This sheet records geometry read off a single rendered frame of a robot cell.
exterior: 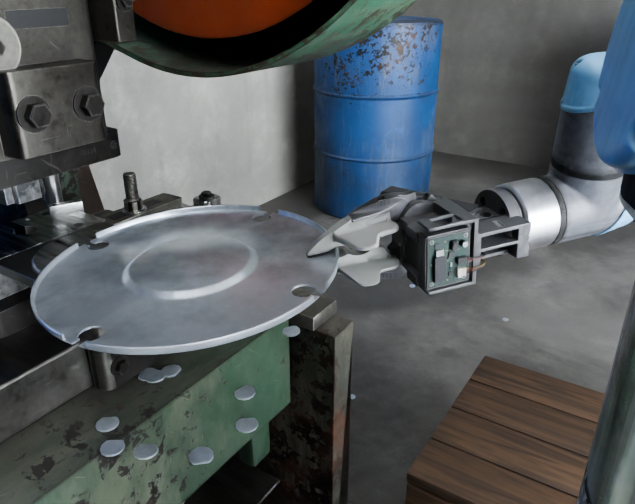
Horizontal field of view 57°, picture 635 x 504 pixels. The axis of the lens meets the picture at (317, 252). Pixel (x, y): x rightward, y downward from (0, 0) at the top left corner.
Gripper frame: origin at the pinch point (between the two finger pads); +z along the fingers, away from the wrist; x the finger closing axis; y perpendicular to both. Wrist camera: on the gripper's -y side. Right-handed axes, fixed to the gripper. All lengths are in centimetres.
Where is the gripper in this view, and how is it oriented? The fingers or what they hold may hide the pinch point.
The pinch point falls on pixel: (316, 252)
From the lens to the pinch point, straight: 59.0
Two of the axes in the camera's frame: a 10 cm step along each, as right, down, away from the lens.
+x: 0.8, 8.9, 4.4
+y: 3.2, 4.0, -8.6
